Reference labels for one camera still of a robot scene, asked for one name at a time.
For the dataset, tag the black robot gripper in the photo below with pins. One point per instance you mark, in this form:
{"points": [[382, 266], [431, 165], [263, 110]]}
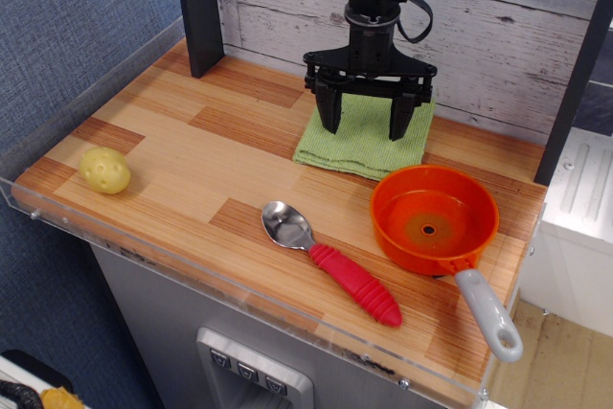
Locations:
{"points": [[370, 65]]}

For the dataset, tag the dark right shelf post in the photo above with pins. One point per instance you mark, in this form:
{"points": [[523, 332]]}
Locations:
{"points": [[582, 71]]}

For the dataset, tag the clear acrylic table guard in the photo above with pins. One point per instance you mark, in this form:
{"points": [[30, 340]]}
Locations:
{"points": [[204, 156]]}

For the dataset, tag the black and yellow floor object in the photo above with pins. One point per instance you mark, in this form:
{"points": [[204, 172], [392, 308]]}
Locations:
{"points": [[27, 382]]}

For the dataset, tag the green towel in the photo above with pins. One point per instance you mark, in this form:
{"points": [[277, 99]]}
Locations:
{"points": [[361, 145]]}

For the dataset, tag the yellow toy potato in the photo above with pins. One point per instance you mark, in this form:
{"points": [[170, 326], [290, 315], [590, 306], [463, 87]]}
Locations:
{"points": [[105, 170]]}

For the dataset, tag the silver dispenser button panel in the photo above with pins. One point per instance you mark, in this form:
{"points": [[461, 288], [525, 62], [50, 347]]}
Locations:
{"points": [[240, 377]]}

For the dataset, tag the dark left shelf post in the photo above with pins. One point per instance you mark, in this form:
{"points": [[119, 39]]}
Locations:
{"points": [[203, 34]]}

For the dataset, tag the white toy sink unit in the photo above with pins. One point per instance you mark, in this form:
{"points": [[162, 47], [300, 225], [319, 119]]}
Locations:
{"points": [[568, 268]]}

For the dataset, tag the grey toy fridge cabinet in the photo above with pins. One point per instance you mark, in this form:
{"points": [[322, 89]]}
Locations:
{"points": [[164, 315]]}

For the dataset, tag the metal spoon red handle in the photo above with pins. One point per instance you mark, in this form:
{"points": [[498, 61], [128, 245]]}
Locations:
{"points": [[289, 229]]}

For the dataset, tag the orange toy pot grey handle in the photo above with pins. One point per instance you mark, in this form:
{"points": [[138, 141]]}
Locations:
{"points": [[436, 221]]}

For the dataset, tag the dark shelf post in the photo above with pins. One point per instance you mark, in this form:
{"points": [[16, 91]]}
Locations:
{"points": [[203, 34], [582, 71]]}

